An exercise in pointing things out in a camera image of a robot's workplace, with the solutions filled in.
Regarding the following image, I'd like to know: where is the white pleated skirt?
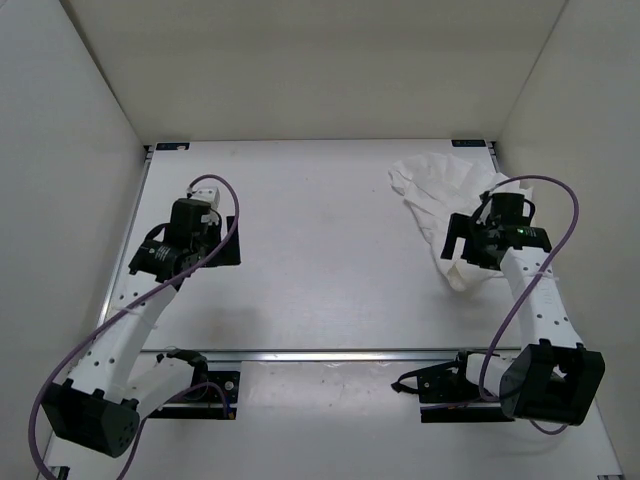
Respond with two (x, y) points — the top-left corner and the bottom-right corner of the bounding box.
(389, 152), (507, 292)

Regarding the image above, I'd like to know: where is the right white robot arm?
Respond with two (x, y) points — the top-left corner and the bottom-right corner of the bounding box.
(441, 192), (605, 426)

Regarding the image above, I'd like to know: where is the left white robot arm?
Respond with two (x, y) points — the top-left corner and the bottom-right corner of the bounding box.
(42, 187), (240, 458)

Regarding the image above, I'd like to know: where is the right blue corner label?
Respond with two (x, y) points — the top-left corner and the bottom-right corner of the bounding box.
(451, 139), (486, 148)

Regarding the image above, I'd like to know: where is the blue corner label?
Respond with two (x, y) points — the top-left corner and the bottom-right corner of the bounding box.
(155, 142), (190, 151)
(451, 139), (486, 148)

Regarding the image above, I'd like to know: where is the left blue corner label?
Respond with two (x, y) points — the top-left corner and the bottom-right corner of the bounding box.
(155, 142), (190, 151)

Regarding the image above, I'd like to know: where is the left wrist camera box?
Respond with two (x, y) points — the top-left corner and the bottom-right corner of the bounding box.
(186, 185), (221, 211)

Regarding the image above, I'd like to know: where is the aluminium table frame rail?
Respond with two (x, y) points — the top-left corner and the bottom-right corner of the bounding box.
(128, 140), (622, 479)

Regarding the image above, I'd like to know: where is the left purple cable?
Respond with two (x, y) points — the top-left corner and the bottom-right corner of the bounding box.
(28, 173), (242, 480)

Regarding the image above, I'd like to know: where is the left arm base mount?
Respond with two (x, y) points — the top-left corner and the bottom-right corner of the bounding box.
(150, 349), (241, 420)

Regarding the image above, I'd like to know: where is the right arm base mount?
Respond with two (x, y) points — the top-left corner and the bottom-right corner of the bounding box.
(391, 350), (513, 424)

